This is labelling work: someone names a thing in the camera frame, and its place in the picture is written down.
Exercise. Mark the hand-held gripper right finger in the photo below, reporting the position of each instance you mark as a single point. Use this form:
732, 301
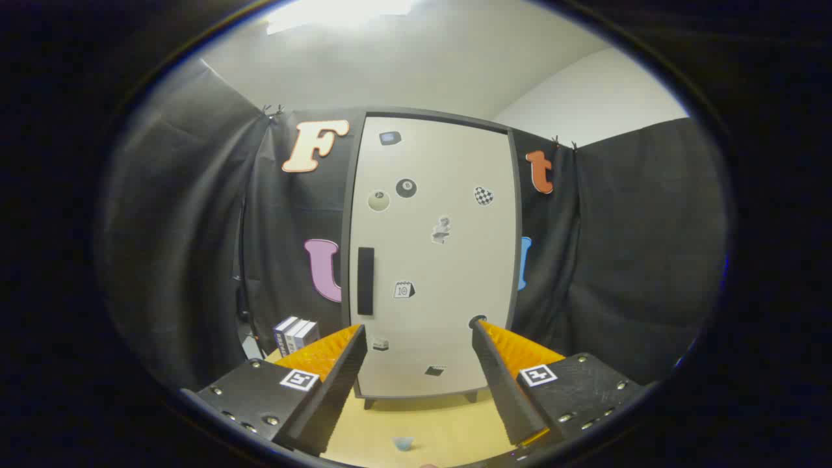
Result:
497, 377

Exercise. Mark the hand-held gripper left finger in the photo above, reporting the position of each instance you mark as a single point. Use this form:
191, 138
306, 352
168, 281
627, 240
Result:
341, 377

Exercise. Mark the translucent blue tube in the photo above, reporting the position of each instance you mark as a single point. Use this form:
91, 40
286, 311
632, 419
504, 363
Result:
403, 443

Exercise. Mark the black backdrop stand pole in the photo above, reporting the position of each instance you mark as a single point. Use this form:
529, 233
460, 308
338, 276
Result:
242, 260

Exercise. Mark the grey cabinet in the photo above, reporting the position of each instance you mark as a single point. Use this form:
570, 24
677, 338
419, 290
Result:
346, 208

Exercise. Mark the black backdrop cloth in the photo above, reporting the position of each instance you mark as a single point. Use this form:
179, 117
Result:
188, 227

